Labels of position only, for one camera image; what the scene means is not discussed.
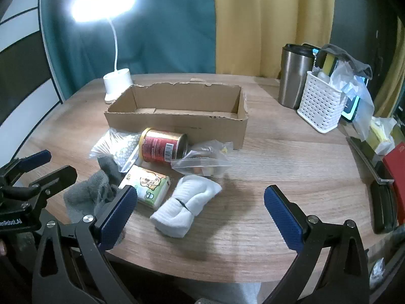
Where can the cardboard box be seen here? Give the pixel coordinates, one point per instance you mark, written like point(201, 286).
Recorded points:
point(189, 129)

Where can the black case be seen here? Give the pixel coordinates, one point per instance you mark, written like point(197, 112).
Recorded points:
point(383, 205)

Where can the white desk lamp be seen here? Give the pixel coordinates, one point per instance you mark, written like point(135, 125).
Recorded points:
point(117, 85)

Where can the stainless steel tumbler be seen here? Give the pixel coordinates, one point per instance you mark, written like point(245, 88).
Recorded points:
point(291, 79)

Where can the grey cloth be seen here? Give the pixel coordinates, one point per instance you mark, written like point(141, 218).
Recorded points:
point(354, 61)

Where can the clear zip bag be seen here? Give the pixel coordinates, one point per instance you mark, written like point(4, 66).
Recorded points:
point(205, 161)

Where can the yellow sponge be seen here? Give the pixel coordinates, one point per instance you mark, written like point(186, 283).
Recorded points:
point(330, 63)

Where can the crumpled clear plastic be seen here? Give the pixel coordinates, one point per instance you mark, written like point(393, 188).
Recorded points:
point(376, 272)

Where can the tablet with teal case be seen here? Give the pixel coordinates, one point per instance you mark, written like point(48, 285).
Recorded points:
point(351, 110)

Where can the teal curtain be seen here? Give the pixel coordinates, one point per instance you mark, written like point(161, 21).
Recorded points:
point(177, 22)

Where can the black tray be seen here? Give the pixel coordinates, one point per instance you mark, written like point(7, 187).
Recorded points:
point(364, 156)

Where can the red box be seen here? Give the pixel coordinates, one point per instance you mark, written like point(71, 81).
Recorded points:
point(397, 171)

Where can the bag of cotton swabs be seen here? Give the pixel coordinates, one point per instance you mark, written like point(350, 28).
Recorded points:
point(109, 145)

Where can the yellow packet in plastic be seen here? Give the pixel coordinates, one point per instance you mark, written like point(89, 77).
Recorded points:
point(379, 133)

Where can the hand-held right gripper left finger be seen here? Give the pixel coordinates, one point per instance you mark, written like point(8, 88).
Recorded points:
point(118, 215)

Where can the yellow curtain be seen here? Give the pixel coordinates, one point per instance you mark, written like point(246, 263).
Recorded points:
point(269, 22)

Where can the grey sock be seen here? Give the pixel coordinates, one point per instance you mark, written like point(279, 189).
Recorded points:
point(85, 190)

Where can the white perforated plastic basket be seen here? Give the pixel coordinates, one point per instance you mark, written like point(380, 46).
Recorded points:
point(318, 104)

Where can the clear plastic bag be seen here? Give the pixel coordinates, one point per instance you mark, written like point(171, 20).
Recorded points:
point(360, 101)

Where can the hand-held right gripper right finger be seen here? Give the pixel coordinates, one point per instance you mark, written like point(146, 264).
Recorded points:
point(283, 215)

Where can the cartoon print tissue pack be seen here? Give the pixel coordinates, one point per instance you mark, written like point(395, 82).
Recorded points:
point(148, 185)

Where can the red metal can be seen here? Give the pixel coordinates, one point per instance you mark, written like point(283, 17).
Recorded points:
point(161, 145)

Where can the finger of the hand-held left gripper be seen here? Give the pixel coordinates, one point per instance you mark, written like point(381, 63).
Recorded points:
point(57, 179)
point(34, 161)

